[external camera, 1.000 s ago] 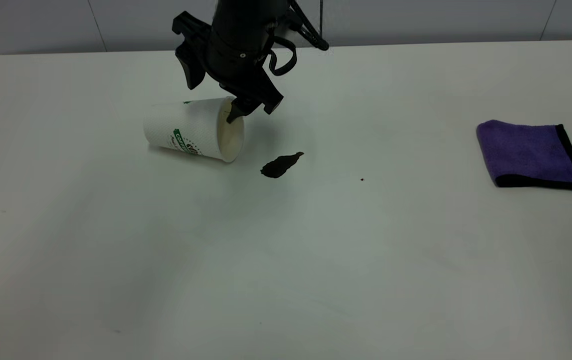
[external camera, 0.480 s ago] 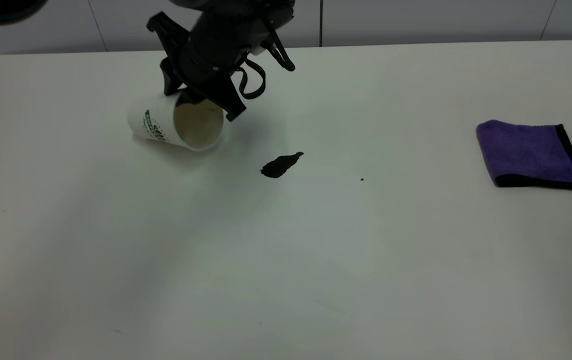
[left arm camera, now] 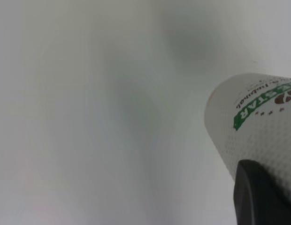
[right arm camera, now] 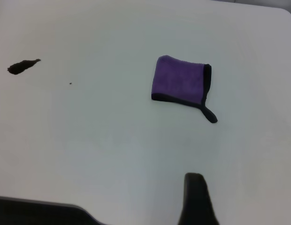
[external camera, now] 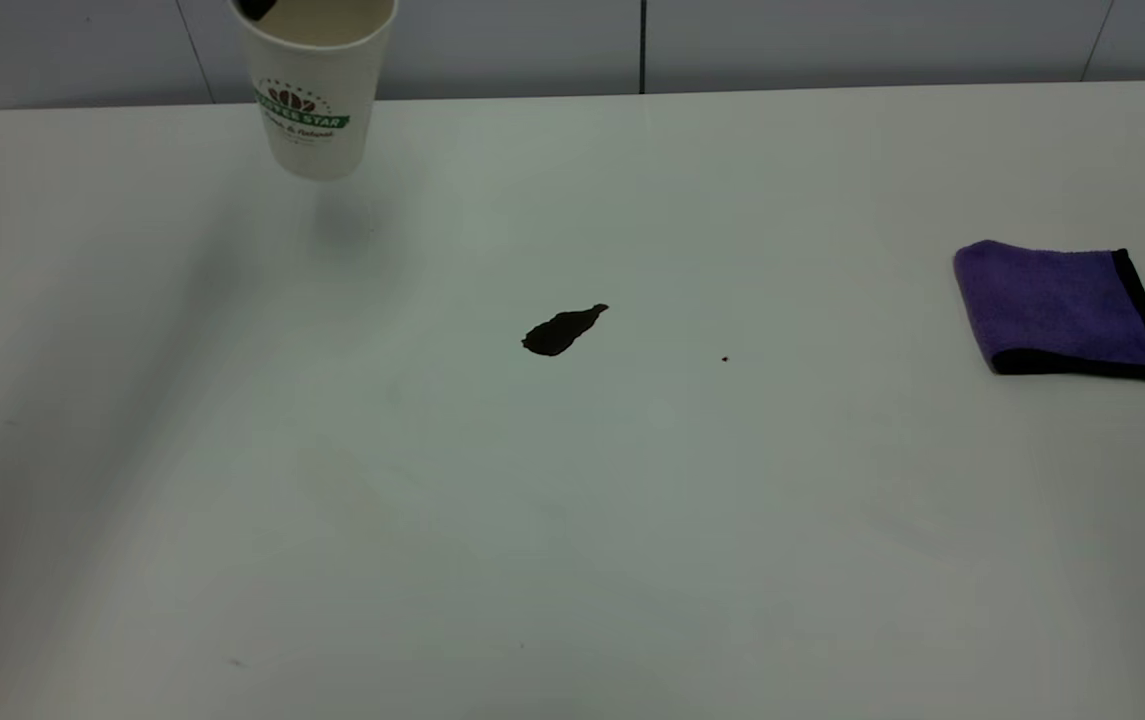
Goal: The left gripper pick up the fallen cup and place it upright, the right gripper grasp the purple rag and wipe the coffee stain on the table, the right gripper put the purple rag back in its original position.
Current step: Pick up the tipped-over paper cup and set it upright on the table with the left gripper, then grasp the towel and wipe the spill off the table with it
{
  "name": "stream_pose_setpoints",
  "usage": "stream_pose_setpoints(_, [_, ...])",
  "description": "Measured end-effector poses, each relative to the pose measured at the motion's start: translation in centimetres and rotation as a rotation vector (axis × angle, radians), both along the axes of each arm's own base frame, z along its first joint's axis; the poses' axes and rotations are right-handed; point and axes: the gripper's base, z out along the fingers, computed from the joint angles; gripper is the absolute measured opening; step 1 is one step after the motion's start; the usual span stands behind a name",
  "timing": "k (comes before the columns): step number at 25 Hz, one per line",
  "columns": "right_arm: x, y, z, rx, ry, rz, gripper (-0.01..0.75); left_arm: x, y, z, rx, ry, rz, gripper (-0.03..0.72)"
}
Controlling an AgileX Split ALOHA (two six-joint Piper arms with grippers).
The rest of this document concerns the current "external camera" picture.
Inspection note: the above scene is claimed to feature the white paper coffee cup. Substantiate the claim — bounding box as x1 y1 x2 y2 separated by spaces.
229 0 399 182

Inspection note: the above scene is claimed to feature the purple cloth with black trim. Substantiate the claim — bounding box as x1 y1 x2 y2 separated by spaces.
952 239 1145 419

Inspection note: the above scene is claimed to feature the dark coffee spill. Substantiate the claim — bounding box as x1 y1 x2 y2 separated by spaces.
521 303 610 358

